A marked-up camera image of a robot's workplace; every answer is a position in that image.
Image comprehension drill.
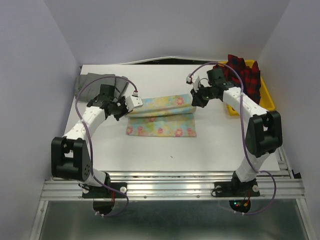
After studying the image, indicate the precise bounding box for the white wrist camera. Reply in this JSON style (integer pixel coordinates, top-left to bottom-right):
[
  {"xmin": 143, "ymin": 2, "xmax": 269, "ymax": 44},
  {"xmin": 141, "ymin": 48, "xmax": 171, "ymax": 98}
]
[
  {"xmin": 125, "ymin": 95, "xmax": 143, "ymax": 112},
  {"xmin": 191, "ymin": 75, "xmax": 201, "ymax": 93}
]

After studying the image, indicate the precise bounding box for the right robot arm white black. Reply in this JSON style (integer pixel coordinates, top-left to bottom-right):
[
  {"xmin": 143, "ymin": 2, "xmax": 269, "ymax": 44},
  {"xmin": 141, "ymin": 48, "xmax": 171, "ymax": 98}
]
[{"xmin": 186, "ymin": 68, "xmax": 283, "ymax": 198}]

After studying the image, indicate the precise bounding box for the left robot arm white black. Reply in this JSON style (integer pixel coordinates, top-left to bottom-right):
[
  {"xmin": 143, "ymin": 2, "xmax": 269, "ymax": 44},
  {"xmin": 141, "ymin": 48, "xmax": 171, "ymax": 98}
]
[{"xmin": 51, "ymin": 84, "xmax": 137, "ymax": 197}]

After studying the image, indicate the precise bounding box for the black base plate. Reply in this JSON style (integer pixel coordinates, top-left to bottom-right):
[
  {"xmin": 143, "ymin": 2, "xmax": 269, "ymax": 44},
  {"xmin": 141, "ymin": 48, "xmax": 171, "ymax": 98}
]
[
  {"xmin": 78, "ymin": 182, "xmax": 127, "ymax": 199},
  {"xmin": 211, "ymin": 181, "xmax": 261, "ymax": 198}
]

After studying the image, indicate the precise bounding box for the pastel floral skirt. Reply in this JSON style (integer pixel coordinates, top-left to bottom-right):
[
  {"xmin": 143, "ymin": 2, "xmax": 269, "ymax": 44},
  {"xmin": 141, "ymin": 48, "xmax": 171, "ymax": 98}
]
[{"xmin": 126, "ymin": 93, "xmax": 197, "ymax": 138}]

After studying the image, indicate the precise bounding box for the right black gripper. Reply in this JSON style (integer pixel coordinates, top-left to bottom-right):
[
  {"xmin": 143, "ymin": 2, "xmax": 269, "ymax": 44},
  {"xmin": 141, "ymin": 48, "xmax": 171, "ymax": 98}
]
[{"xmin": 190, "ymin": 82, "xmax": 215, "ymax": 108}]

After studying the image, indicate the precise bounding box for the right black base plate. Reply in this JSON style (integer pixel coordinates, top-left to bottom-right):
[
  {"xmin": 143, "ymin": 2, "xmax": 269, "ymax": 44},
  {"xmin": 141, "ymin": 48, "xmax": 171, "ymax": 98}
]
[{"xmin": 211, "ymin": 181, "xmax": 261, "ymax": 198}]

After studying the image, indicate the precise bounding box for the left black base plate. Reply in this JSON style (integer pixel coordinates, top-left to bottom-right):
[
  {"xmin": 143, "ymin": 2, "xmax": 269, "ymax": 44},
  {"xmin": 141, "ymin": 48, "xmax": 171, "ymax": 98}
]
[{"xmin": 78, "ymin": 182, "xmax": 127, "ymax": 199}]

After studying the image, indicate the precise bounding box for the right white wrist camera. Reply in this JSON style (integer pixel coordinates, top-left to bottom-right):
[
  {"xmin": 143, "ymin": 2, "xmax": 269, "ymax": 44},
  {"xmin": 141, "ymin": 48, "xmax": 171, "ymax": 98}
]
[{"xmin": 191, "ymin": 75, "xmax": 201, "ymax": 93}]

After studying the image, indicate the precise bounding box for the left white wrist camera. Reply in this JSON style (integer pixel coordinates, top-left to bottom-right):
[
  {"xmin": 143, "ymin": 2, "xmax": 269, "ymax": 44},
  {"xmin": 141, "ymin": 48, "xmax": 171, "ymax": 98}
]
[{"xmin": 125, "ymin": 95, "xmax": 143, "ymax": 112}]

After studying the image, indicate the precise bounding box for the red black plaid skirt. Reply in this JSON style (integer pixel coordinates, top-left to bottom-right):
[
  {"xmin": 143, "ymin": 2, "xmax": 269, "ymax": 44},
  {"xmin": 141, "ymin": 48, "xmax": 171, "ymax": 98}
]
[{"xmin": 213, "ymin": 54, "xmax": 261, "ymax": 104}]

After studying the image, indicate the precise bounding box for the aluminium rail frame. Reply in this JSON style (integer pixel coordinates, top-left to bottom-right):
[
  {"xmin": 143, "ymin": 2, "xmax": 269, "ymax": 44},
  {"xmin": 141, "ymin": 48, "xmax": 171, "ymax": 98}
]
[{"xmin": 30, "ymin": 149, "xmax": 316, "ymax": 240}]

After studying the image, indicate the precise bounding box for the grey pleated skirt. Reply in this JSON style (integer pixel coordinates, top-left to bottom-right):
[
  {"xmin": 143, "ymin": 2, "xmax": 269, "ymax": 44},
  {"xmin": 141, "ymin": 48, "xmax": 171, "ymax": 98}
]
[{"xmin": 74, "ymin": 73, "xmax": 129, "ymax": 103}]

